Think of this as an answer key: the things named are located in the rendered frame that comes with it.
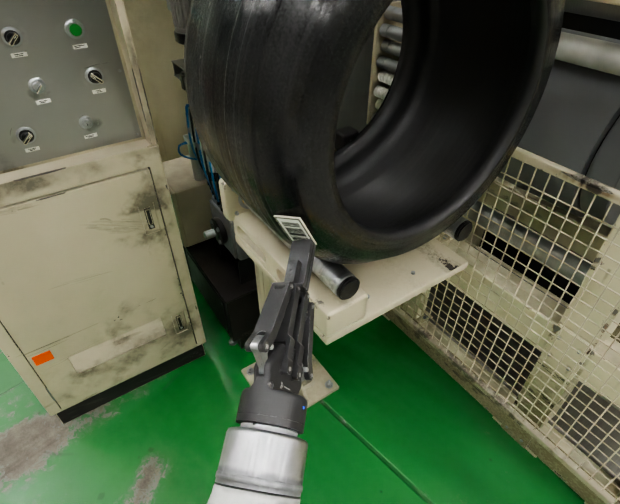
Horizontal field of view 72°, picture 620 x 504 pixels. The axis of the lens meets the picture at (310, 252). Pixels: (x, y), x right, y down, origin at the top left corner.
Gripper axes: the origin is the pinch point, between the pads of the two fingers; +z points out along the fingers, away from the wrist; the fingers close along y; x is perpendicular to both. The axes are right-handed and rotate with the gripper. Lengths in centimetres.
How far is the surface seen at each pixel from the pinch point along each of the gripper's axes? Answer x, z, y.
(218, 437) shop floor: -69, -16, 84
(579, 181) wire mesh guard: 37, 31, 31
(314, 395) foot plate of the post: -44, 3, 101
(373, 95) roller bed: -6, 69, 32
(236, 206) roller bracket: -27.4, 24.3, 15.4
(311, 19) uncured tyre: 9.5, 14.5, -22.5
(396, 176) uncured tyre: 4.0, 34.6, 25.8
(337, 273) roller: -0.9, 5.8, 13.8
